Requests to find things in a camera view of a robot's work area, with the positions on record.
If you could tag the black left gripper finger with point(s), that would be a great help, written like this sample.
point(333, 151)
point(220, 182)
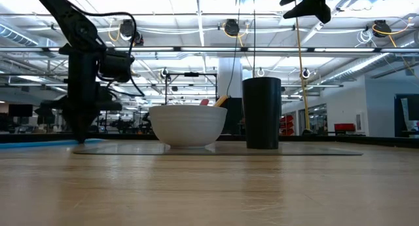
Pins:
point(74, 122)
point(86, 122)

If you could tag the white ribbed bowl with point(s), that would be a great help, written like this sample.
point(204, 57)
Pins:
point(188, 126)

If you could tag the tall black cup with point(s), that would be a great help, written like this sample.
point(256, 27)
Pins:
point(262, 114)

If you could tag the black monitor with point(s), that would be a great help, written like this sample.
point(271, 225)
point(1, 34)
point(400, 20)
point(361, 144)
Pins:
point(20, 110)

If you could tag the white building column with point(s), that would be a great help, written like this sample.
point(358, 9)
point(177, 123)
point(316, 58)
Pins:
point(229, 77)

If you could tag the red drawer stack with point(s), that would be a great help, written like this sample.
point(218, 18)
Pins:
point(288, 124)

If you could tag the red bin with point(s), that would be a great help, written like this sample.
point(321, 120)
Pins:
point(344, 127)

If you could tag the black cabinet below column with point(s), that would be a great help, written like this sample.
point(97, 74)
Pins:
point(235, 116)

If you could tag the grey table mat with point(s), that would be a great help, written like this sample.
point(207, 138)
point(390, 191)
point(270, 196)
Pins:
point(294, 151)

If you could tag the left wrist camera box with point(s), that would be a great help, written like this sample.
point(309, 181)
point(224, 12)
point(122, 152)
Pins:
point(116, 65)

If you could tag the black metal frame rig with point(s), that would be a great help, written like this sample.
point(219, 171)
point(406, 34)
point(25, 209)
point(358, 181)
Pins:
point(191, 74)

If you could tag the black table edge rail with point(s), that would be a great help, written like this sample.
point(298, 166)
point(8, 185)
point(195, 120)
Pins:
point(327, 138)

